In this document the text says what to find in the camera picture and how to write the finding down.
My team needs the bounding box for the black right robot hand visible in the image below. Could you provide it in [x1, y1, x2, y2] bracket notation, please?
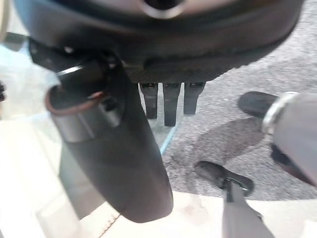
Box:
[12, 0, 306, 223]

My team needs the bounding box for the dark robot foot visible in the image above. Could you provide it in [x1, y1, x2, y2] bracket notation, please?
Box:
[194, 160, 255, 197]
[237, 91, 281, 118]

